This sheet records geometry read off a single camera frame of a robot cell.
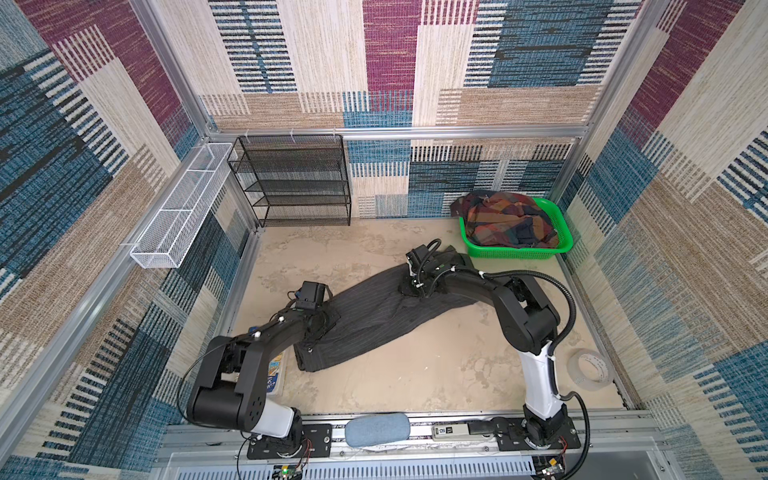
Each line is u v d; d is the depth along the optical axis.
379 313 0.92
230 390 0.44
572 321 0.51
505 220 1.02
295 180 1.11
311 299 0.74
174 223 0.74
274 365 0.82
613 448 0.72
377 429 0.73
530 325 0.55
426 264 0.79
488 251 1.04
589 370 0.83
